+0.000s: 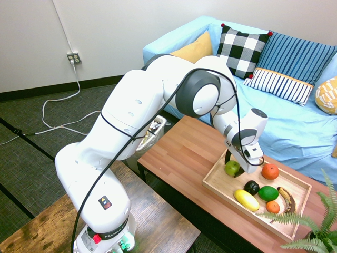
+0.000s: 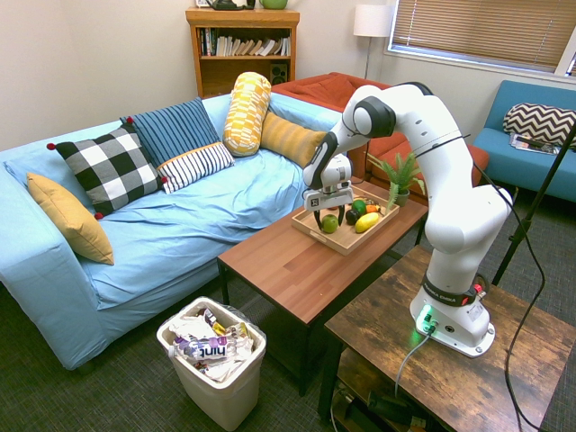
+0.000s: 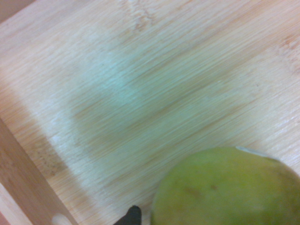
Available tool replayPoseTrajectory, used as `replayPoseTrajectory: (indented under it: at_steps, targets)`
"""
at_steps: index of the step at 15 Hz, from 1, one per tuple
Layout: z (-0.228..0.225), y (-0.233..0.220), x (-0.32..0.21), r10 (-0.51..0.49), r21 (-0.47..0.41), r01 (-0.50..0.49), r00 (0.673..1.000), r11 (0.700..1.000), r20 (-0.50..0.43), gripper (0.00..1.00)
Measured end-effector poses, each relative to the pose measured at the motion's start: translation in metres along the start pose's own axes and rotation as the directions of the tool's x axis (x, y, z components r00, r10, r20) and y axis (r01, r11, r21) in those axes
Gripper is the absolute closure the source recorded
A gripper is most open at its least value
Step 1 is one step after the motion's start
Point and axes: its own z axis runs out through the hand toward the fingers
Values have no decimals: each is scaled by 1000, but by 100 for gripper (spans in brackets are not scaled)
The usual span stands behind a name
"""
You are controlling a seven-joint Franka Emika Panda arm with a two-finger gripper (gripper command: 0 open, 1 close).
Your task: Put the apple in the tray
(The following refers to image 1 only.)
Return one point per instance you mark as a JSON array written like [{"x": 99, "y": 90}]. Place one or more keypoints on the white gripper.
[{"x": 241, "y": 159}]

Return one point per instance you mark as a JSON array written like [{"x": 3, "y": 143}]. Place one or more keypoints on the green apple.
[{"x": 231, "y": 167}]

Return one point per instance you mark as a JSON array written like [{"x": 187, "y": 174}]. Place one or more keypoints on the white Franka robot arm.
[{"x": 131, "y": 105}]

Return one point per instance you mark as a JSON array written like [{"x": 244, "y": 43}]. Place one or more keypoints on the wooden serving tray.
[{"x": 221, "y": 182}]

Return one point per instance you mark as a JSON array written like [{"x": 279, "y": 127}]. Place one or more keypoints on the black fruit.
[{"x": 251, "y": 187}]

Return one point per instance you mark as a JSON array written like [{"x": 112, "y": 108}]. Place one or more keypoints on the yellow lemon squash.
[{"x": 246, "y": 200}]

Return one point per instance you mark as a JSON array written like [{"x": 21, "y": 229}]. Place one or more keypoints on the large orange fruit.
[{"x": 270, "y": 171}]

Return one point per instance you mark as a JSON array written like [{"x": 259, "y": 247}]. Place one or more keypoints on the green lime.
[{"x": 268, "y": 193}]

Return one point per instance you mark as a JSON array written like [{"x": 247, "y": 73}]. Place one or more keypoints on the small orange fruit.
[{"x": 273, "y": 207}]

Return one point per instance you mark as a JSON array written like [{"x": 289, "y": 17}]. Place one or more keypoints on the brown spotted banana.
[{"x": 289, "y": 200}]

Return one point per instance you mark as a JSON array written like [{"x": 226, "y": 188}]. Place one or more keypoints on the light blue sofa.
[{"x": 289, "y": 131}]

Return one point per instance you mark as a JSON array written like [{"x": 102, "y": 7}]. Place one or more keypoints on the grey bin with plastic liner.
[{"x": 158, "y": 126}]

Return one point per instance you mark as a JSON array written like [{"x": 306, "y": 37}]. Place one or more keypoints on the navy white striped cushion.
[{"x": 279, "y": 85}]

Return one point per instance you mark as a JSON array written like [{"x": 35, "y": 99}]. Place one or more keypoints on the dark plant pot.
[{"x": 313, "y": 235}]

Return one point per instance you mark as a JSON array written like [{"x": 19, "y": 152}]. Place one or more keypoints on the green fern plant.
[{"x": 326, "y": 224}]

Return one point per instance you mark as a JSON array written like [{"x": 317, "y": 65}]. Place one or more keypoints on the black white checkered cushion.
[{"x": 239, "y": 50}]

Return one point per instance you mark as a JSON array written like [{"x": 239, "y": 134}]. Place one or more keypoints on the yellow white patterned cushion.
[{"x": 327, "y": 96}]

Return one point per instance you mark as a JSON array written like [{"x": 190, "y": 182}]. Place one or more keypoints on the plain yellow cushion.
[{"x": 194, "y": 48}]

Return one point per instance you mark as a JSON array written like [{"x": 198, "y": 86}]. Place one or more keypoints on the blue striped cushion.
[{"x": 297, "y": 58}]

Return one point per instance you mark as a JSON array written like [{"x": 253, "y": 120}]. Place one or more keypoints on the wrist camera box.
[{"x": 255, "y": 153}]

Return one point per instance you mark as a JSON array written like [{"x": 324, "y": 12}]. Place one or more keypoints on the wall power outlet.
[{"x": 74, "y": 58}]

